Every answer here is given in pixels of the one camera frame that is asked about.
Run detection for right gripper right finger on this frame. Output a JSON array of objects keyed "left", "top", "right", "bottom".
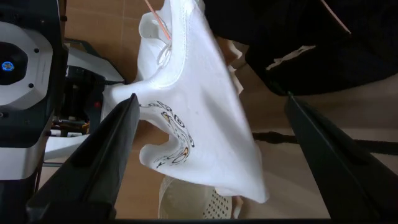
[{"left": 284, "top": 93, "right": 398, "bottom": 220}]

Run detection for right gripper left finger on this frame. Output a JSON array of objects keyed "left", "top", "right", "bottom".
[{"left": 25, "top": 92, "right": 141, "bottom": 220}]

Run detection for black shorts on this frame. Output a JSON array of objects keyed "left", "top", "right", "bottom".
[{"left": 203, "top": 0, "right": 398, "bottom": 96}]

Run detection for white garment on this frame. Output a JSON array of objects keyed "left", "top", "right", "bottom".
[{"left": 102, "top": 0, "right": 270, "bottom": 205}]

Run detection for pink clothes hanger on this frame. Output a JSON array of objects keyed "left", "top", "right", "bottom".
[
  {"left": 143, "top": 0, "right": 172, "bottom": 41},
  {"left": 320, "top": 0, "right": 352, "bottom": 35}
]

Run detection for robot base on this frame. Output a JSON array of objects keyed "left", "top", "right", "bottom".
[{"left": 0, "top": 0, "right": 127, "bottom": 224}]

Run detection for black clothes rack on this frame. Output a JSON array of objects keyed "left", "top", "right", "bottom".
[{"left": 252, "top": 131, "right": 398, "bottom": 156}]

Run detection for white laundry basket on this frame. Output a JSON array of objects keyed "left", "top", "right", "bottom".
[{"left": 157, "top": 175, "right": 244, "bottom": 220}]

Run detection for beige curtain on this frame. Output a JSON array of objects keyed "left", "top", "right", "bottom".
[{"left": 214, "top": 35, "right": 398, "bottom": 220}]

